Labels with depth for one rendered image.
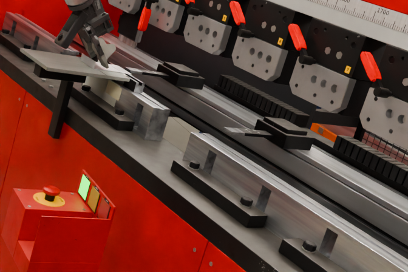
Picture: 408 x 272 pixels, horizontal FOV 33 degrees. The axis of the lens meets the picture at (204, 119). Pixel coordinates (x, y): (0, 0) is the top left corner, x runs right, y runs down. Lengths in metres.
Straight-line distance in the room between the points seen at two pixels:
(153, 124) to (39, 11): 1.11
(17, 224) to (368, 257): 0.74
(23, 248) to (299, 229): 0.59
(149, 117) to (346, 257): 0.73
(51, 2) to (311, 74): 1.63
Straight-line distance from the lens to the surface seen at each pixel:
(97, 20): 1.96
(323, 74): 1.43
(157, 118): 1.89
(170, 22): 1.84
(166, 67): 2.21
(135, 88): 1.98
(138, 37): 2.02
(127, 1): 2.02
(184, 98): 2.19
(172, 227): 1.60
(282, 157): 1.87
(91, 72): 1.94
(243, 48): 1.61
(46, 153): 2.11
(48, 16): 2.90
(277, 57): 1.53
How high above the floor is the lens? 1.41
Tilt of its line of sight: 13 degrees down
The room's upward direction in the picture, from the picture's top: 17 degrees clockwise
